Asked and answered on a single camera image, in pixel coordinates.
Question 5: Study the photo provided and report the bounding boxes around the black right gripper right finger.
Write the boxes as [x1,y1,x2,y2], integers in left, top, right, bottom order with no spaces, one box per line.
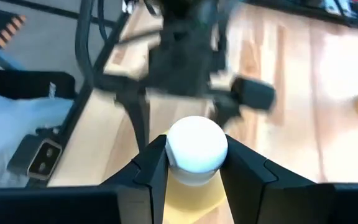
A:
[219,134,318,224]

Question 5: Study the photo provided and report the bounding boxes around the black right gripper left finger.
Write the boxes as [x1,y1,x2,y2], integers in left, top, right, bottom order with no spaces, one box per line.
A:
[101,134,170,224]

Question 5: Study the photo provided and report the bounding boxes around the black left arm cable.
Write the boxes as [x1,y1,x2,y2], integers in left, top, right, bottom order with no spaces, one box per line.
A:
[75,0,108,90]

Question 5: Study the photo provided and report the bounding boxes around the large yellow paint bottle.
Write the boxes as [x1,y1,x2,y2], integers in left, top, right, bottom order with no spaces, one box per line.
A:
[162,115,229,224]

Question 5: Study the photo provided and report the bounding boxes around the black flat panel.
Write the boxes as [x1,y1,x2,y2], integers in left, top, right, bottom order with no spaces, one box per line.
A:
[0,70,76,100]

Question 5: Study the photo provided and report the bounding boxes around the grey table-level camera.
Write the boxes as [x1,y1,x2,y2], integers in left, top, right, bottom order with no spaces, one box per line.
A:
[7,133,63,181]

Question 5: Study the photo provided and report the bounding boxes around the black mat orange stripes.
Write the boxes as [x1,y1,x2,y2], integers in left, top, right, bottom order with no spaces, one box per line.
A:
[0,5,27,70]

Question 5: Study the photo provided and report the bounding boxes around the white fabric sheet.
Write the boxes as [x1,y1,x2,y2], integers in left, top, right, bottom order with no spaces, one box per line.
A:
[0,88,74,191]

